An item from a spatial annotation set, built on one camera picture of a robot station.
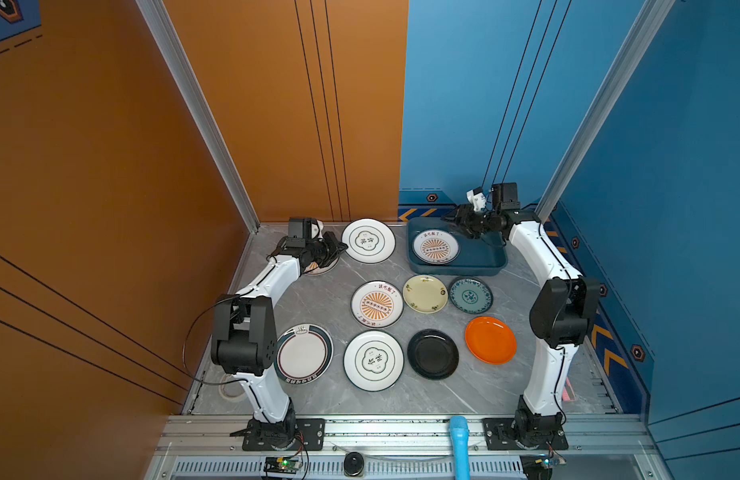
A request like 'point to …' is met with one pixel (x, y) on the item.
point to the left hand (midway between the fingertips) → (350, 242)
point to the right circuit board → (549, 463)
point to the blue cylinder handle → (460, 440)
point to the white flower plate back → (369, 241)
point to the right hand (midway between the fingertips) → (444, 221)
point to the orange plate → (491, 340)
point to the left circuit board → (281, 465)
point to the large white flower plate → (373, 361)
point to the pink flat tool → (568, 394)
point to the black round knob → (353, 464)
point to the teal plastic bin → (476, 255)
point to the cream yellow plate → (425, 294)
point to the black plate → (433, 354)
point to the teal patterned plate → (470, 295)
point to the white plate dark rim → (303, 353)
